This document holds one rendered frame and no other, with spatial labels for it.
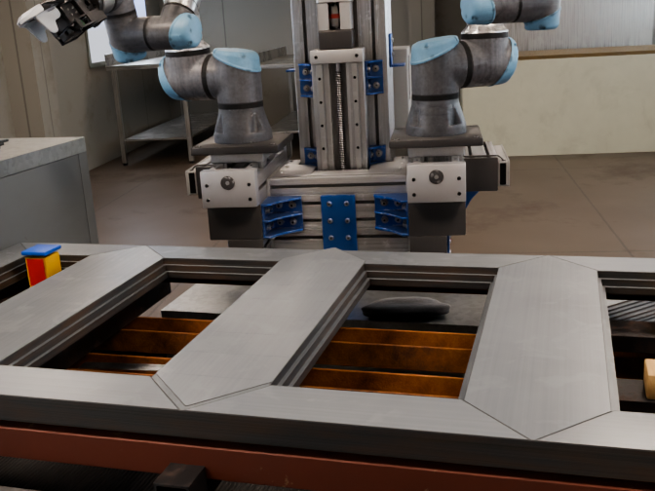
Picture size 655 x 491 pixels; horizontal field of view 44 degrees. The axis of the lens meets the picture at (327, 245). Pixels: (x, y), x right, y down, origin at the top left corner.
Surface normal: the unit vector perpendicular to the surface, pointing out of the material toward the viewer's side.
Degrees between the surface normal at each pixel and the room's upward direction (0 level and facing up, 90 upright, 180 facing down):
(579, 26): 90
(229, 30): 90
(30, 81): 90
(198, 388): 0
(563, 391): 0
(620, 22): 90
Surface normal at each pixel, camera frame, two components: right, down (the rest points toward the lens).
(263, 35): -0.13, 0.28
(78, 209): 0.96, 0.02
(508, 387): -0.06, -0.96
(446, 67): 0.32, 0.24
